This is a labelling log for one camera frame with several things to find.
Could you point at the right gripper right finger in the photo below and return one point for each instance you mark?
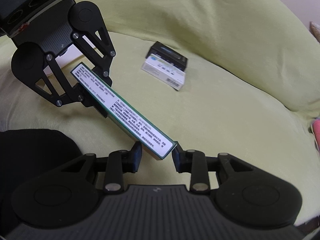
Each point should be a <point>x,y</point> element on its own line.
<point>240,191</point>

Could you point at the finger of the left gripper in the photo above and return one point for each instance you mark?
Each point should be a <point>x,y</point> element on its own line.
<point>91,37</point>
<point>28,64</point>

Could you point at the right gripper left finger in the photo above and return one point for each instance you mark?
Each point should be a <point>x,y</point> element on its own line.
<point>70,193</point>

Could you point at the long green white box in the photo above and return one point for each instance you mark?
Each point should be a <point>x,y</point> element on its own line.
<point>123,113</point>

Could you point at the black small box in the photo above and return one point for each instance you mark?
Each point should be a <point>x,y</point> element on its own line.
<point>168,55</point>

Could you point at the white blue medicine box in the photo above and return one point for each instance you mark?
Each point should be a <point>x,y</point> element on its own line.
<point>164,71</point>

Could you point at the pink cushion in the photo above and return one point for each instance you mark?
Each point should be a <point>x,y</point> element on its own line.
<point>315,129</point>

